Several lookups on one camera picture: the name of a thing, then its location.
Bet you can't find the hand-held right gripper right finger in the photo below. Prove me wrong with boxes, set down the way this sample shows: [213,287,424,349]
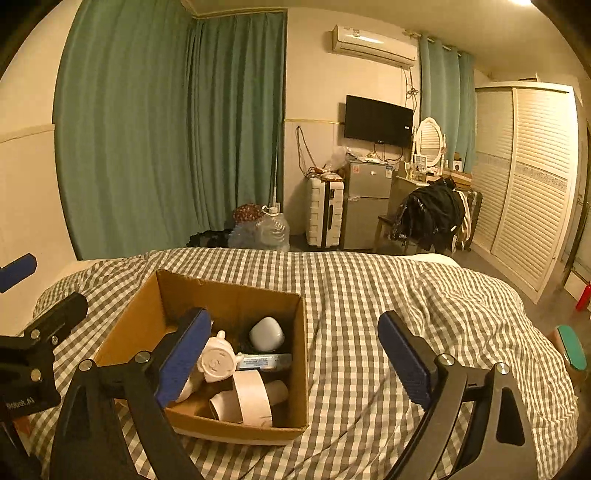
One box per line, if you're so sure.
[378,311,539,480]

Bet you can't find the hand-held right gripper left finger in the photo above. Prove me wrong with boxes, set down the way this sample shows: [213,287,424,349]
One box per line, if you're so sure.
[50,307,213,480]

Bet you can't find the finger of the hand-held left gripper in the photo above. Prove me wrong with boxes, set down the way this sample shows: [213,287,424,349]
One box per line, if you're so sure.
[18,292,88,352]
[0,253,38,292]

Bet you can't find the white pig-shaped bottle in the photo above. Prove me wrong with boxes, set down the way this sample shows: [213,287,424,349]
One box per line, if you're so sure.
[178,330,245,402]

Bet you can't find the small paper roll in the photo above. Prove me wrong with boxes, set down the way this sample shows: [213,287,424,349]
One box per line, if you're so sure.
[209,391,243,423]

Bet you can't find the cardboard box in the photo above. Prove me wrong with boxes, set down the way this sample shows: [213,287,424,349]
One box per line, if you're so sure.
[92,269,310,446]

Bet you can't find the large white paper roll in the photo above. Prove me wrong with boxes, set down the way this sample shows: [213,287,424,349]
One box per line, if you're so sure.
[231,370,274,428]

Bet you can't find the blue label box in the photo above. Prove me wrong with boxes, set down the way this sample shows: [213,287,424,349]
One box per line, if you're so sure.
[238,353,293,371]

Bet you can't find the white rounded case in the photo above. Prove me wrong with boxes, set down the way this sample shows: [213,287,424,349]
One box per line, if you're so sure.
[248,316,284,355]

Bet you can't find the grey white checked blanket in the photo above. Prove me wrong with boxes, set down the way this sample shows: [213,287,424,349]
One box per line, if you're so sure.
[0,247,580,480]

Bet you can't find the black bag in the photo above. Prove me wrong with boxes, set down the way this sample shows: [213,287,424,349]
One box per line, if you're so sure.
[187,229,232,248]

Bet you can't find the crumpled clear plastic bag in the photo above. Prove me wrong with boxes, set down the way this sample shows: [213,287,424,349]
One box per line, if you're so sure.
[228,224,259,248]

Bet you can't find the dark wooden chair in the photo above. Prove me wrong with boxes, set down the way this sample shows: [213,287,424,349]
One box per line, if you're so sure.
[374,215,411,254]

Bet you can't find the black jacket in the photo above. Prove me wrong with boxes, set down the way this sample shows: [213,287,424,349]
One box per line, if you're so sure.
[390,178,467,252]

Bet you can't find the clear water jug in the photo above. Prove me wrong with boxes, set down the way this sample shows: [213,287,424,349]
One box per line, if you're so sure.
[255,207,291,252]

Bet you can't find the floral fabric bag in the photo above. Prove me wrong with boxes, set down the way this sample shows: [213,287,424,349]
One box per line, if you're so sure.
[232,203,266,227]

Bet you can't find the small silver fridge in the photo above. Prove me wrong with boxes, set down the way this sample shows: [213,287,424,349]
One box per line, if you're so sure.
[344,159,393,251]

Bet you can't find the green round stool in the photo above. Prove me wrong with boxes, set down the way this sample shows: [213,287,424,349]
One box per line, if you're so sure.
[554,325,588,370]

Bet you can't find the white hard suitcase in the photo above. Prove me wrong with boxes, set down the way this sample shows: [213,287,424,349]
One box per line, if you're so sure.
[305,178,346,247]

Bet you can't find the wide green curtain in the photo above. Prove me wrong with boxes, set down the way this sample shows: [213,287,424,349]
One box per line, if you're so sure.
[53,0,192,260]

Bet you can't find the wooden dressing table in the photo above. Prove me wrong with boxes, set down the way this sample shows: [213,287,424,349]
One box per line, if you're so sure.
[390,172,472,217]

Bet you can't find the white louvred wardrobe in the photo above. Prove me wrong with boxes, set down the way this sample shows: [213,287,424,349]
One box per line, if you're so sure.
[475,82,581,303]

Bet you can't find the white oval vanity mirror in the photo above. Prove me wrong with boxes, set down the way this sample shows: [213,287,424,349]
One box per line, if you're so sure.
[413,117,448,169]

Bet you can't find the narrow green curtain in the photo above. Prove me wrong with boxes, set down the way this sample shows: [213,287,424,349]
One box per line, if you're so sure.
[418,34,476,174]

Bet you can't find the white air conditioner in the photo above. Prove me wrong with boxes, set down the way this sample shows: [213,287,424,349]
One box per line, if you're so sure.
[330,25,417,70]

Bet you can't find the hanging wall cable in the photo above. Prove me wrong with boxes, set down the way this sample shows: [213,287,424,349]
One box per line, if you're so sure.
[295,126,320,177]

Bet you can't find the black wall television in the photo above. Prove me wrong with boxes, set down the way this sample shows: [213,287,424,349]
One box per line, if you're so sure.
[344,95,415,149]

